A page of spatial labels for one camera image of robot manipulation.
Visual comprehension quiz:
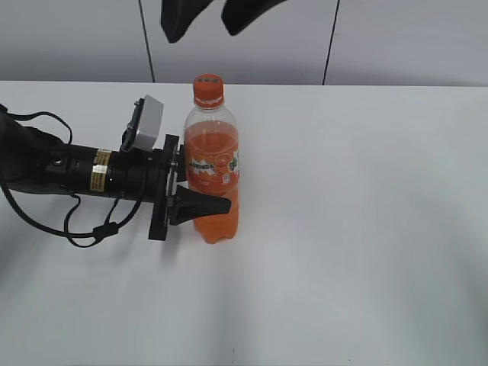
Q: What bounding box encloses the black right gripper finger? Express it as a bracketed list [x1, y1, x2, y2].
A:
[222, 0, 284, 36]
[160, 0, 212, 43]

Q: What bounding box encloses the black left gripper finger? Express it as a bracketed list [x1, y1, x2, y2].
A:
[173, 186, 232, 226]

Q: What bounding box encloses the orange bottle cap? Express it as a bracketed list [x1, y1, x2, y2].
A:
[193, 74, 224, 109]

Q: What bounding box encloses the orange Mirinda soda bottle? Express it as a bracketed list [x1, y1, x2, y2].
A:
[183, 72, 241, 245]

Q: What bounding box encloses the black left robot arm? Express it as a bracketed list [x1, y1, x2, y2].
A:
[1, 96, 231, 246]

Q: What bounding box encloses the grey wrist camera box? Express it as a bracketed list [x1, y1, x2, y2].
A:
[120, 95, 164, 153]

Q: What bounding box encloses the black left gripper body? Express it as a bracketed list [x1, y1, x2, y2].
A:
[110, 134, 179, 240]

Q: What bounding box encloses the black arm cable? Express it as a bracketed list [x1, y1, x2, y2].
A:
[0, 111, 143, 248]

